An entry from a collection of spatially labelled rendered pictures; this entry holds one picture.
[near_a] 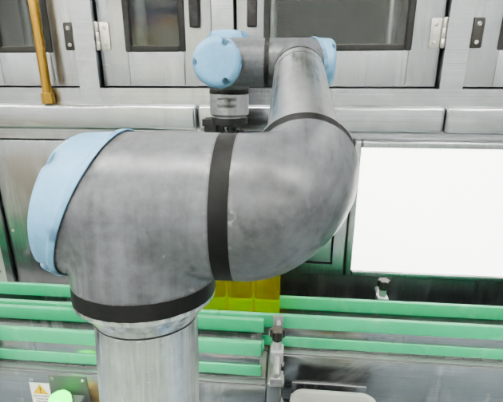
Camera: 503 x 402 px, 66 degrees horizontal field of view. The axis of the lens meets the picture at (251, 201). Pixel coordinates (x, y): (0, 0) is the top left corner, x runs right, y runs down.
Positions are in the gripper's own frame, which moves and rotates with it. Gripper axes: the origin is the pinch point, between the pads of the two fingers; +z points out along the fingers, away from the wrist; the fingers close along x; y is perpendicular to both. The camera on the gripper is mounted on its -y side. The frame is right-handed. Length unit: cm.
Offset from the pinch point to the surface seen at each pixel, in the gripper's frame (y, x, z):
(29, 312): 47, 6, 23
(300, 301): -13.6, -3.5, 22.6
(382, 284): -32.0, -4.6, 17.6
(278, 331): -8.9, 15.5, 17.1
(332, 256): -21.3, -12.5, 15.0
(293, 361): -12.3, 5.8, 32.0
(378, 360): -30.3, 5.2, 30.5
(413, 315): -39.5, -4.0, 24.9
